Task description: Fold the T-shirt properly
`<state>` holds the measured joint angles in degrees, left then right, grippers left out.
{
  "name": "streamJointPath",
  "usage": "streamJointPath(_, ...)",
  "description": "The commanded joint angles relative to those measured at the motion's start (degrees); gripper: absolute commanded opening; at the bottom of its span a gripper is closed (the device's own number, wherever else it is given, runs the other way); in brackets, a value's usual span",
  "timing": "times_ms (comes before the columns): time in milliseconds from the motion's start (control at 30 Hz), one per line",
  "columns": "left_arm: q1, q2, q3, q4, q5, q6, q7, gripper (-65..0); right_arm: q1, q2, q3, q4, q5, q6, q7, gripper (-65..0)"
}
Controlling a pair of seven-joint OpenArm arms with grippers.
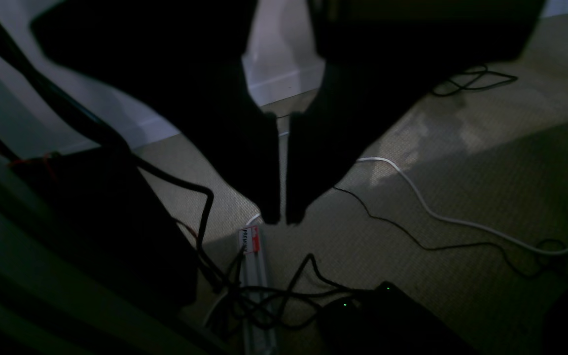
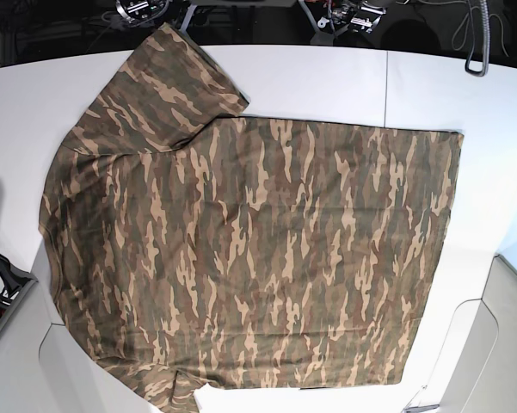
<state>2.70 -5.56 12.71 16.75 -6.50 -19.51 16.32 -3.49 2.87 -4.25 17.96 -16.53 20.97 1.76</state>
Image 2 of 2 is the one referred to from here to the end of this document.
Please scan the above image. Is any grey looped cable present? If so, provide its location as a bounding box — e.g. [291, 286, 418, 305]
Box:
[451, 0, 511, 78]

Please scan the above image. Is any camouflage T-shirt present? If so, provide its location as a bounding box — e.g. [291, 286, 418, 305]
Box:
[40, 25, 464, 412]

